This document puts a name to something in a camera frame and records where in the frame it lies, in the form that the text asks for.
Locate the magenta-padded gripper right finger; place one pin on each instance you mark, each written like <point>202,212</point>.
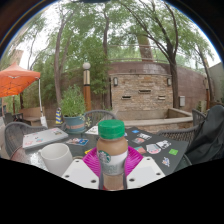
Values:
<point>146,171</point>

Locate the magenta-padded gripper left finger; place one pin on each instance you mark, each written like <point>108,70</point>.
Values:
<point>78,171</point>

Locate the coffee drink bottle green cap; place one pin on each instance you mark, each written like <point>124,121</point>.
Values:
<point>112,150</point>

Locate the yellow square card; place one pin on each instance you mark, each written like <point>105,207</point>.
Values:
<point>87,151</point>

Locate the white ceramic mug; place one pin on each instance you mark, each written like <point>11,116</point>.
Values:
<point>56,158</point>

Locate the colourful printed card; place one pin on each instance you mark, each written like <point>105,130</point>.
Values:
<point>77,141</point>

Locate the silver laptop with stickers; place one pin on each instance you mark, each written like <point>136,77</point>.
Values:
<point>45,137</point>

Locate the grey metal mesh chair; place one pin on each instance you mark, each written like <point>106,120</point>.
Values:
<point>178,133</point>
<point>100,116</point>
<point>16,135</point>

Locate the blue yellow striped cone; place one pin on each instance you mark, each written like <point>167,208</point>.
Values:
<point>59,116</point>

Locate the potted green plant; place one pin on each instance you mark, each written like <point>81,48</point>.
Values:
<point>74,103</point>

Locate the black jacket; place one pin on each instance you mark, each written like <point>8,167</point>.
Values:
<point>208,136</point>

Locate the wooden bench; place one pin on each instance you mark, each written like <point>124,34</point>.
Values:
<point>31,115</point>

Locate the stone brick fountain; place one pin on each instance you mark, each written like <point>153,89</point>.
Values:
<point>141,93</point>

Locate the grey utility box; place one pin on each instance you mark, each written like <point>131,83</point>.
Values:
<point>182,101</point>

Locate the dark-trunk branching tree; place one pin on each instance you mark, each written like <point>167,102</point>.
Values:
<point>174,80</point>

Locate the thin-trunk tall tree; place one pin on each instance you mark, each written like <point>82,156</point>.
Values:
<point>58,73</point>

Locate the orange patio umbrella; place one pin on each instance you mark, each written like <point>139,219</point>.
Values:
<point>16,80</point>

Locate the globe lamp post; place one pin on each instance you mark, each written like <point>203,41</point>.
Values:
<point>87,90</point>

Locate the wall lantern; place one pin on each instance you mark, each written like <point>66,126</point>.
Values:
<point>168,81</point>
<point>115,81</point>

